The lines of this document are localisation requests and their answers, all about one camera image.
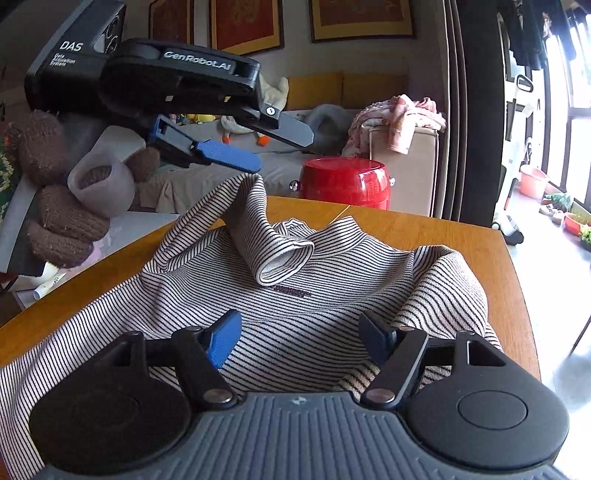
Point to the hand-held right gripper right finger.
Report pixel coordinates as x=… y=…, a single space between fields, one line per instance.
x=376 y=339

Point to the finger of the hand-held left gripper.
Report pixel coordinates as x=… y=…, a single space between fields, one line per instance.
x=291 y=131
x=226 y=156

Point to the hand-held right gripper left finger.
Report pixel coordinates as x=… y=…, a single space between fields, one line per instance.
x=224 y=339

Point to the grey striped sweater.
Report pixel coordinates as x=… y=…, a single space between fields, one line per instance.
x=323 y=277

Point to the pink clothes pile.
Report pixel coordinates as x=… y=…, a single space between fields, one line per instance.
x=406 y=115

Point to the hanging dark clothes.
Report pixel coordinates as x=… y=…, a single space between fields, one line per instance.
x=521 y=32

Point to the person's left hand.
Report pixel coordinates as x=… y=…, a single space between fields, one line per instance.
x=60 y=221

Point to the grey covered sofa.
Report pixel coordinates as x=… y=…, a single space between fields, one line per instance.
x=281 y=161

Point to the grey neck pillow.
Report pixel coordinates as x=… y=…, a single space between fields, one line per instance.
x=328 y=124

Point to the white goose plush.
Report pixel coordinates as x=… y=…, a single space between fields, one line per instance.
x=274 y=92

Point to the mustard back cushion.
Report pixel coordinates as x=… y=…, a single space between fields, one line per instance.
x=314 y=92
x=374 y=87

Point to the red plastic stool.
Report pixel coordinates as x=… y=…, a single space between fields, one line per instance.
x=341 y=182

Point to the grey marble coffee table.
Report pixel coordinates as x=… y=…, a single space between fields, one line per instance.
x=134 y=230

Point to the brown curtain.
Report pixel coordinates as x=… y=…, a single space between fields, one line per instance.
x=461 y=115

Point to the white floor washer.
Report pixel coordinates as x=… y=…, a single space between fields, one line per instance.
x=505 y=184

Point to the beige children's shoes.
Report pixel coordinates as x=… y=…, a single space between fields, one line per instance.
x=551 y=214

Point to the pink plastic basin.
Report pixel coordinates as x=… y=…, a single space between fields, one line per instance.
x=534 y=182

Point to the green toy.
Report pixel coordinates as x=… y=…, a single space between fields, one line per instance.
x=557 y=201

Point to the red plastic basin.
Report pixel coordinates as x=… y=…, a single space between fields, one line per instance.
x=575 y=225

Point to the green leafy plant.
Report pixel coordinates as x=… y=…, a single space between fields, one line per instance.
x=586 y=237

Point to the framed red wall picture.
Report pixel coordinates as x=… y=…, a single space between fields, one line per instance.
x=244 y=23
x=171 y=18
x=360 y=16

